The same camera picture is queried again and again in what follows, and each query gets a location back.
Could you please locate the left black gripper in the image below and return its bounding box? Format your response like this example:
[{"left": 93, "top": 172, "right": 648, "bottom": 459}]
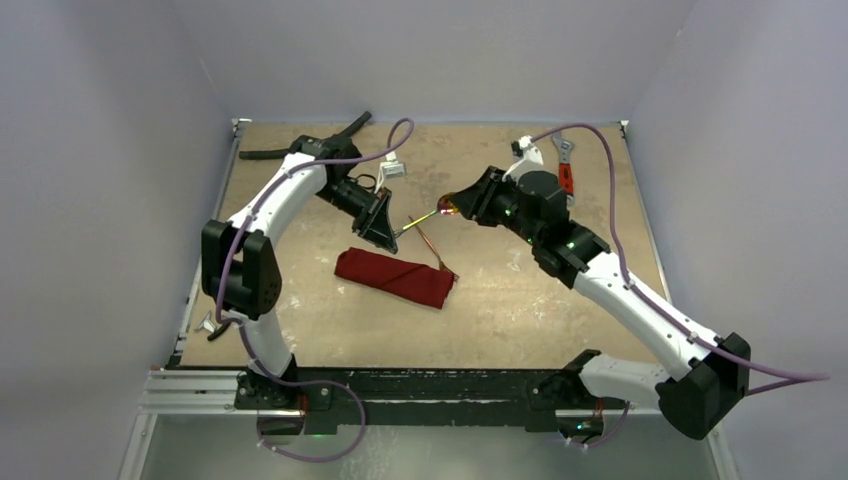
[{"left": 315, "top": 180, "right": 399, "bottom": 254}]

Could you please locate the dark red cloth napkin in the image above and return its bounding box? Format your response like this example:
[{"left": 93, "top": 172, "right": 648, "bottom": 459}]
[{"left": 334, "top": 247, "right": 454, "bottom": 309}]

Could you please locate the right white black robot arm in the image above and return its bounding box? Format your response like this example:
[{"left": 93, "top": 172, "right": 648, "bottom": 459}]
[{"left": 440, "top": 167, "right": 751, "bottom": 440}]

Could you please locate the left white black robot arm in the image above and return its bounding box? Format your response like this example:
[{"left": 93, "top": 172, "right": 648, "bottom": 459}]
[{"left": 201, "top": 134, "right": 398, "bottom": 409}]

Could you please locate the black foam tube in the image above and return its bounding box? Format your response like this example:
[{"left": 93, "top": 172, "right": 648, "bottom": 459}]
[{"left": 238, "top": 111, "right": 372, "bottom": 161}]

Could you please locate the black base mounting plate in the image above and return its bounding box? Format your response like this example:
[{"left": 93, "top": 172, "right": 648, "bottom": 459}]
[{"left": 234, "top": 367, "right": 624, "bottom": 439}]

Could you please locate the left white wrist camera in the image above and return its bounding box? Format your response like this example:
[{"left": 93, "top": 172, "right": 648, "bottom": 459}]
[{"left": 375, "top": 151, "right": 407, "bottom": 191}]

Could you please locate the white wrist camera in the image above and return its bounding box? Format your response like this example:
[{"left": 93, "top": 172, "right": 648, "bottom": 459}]
[
  {"left": 504, "top": 135, "right": 545, "bottom": 181},
  {"left": 375, "top": 151, "right": 407, "bottom": 191}
]

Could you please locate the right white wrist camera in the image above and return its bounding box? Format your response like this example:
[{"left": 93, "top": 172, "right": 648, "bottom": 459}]
[{"left": 504, "top": 135, "right": 545, "bottom": 181}]

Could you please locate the adjustable wrench red handle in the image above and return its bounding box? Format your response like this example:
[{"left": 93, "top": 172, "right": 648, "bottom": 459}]
[{"left": 551, "top": 132, "right": 575, "bottom": 207}]

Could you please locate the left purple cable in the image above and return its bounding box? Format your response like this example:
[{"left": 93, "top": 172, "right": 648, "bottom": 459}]
[{"left": 213, "top": 117, "right": 416, "bottom": 463}]

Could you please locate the purple cable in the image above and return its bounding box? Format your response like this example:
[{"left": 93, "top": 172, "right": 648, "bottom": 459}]
[
  {"left": 213, "top": 117, "right": 416, "bottom": 463},
  {"left": 529, "top": 123, "right": 831, "bottom": 452}
]

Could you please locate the aluminium rail frame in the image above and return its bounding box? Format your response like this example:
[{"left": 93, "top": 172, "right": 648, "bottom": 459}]
[{"left": 117, "top": 119, "right": 740, "bottom": 480}]

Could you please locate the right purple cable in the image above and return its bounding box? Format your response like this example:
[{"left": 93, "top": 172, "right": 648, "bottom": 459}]
[{"left": 529, "top": 123, "right": 831, "bottom": 452}]

